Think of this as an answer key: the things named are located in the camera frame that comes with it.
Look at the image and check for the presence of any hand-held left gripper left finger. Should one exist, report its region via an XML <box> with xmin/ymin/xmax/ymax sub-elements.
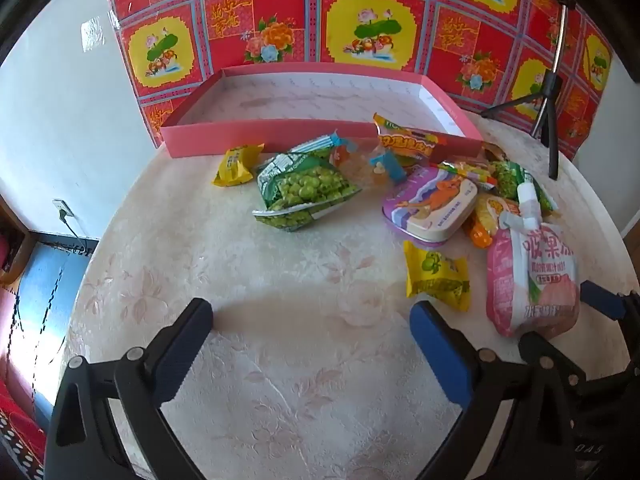
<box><xmin>44</xmin><ymin>297</ymin><xmax>215</xmax><ymax>480</ymax></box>

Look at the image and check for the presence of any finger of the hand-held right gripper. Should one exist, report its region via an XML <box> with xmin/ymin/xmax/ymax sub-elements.
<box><xmin>579</xmin><ymin>281</ymin><xmax>640</xmax><ymax>356</ymax></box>
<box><xmin>518</xmin><ymin>332</ymin><xmax>588</xmax><ymax>396</ymax></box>

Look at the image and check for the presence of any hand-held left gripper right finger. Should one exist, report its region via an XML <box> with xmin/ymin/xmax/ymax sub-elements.
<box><xmin>409</xmin><ymin>300</ymin><xmax>576</xmax><ymax>480</ymax></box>

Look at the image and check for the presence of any pink jelly pouch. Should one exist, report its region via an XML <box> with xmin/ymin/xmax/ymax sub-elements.
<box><xmin>486</xmin><ymin>180</ymin><xmax>581</xmax><ymax>338</ymax></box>

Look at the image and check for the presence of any small yellow green-print packet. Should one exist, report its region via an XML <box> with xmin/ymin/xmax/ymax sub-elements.
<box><xmin>403</xmin><ymin>240</ymin><xmax>472</xmax><ymax>312</ymax></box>

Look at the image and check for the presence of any orange noodle snack packet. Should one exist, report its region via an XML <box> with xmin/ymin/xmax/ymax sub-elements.
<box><xmin>462</xmin><ymin>194</ymin><xmax>521</xmax><ymax>251</ymax></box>

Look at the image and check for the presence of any purple tin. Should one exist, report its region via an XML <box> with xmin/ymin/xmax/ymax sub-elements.
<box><xmin>381</xmin><ymin>165</ymin><xmax>478</xmax><ymax>248</ymax></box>

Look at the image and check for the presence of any small green snack packet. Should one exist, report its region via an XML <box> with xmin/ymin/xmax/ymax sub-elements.
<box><xmin>492</xmin><ymin>159</ymin><xmax>560</xmax><ymax>216</ymax></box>

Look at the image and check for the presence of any colourful striped candy packet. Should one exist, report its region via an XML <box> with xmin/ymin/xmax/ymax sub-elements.
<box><xmin>436</xmin><ymin>159</ymin><xmax>501</xmax><ymax>195</ymax></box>

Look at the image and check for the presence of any orange brown snack packet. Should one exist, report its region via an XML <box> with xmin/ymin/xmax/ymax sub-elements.
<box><xmin>479</xmin><ymin>141</ymin><xmax>510</xmax><ymax>163</ymax></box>

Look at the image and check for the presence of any yellow window snack packet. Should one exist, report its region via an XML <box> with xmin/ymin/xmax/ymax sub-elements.
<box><xmin>212</xmin><ymin>142</ymin><xmax>265</xmax><ymax>188</ymax></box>

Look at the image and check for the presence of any clear mixed candy packet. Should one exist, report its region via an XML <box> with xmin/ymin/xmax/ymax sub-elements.
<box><xmin>350</xmin><ymin>150</ymin><xmax>408</xmax><ymax>191</ymax></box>

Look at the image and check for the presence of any large green pea bag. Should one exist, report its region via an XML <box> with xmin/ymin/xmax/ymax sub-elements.
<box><xmin>251</xmin><ymin>135</ymin><xmax>362</xmax><ymax>233</ymax></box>

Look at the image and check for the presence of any pink cardboard box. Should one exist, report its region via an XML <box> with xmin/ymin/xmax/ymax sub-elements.
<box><xmin>160</xmin><ymin>62</ymin><xmax>483</xmax><ymax>160</ymax></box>

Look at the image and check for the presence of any clear blue-edged candy packet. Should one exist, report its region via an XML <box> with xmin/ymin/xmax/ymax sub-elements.
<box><xmin>327</xmin><ymin>130</ymin><xmax>373</xmax><ymax>171</ymax></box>

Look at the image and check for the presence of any red dotted cloth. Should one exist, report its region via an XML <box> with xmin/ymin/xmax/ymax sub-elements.
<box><xmin>0</xmin><ymin>380</ymin><xmax>48</xmax><ymax>480</ymax></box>

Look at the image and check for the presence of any black tripod stand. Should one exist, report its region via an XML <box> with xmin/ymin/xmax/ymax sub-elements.
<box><xmin>480</xmin><ymin>0</ymin><xmax>576</xmax><ymax>181</ymax></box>

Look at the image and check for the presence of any wooden shelf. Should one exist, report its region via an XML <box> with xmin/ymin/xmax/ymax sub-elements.
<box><xmin>0</xmin><ymin>195</ymin><xmax>37</xmax><ymax>286</ymax></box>

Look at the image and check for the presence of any red floral printed cloth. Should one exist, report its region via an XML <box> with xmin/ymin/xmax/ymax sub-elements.
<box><xmin>104</xmin><ymin>0</ymin><xmax>613</xmax><ymax>163</ymax></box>

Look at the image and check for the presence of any black wall cable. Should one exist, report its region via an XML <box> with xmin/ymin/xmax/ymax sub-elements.
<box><xmin>60</xmin><ymin>212</ymin><xmax>101</xmax><ymax>257</ymax></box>

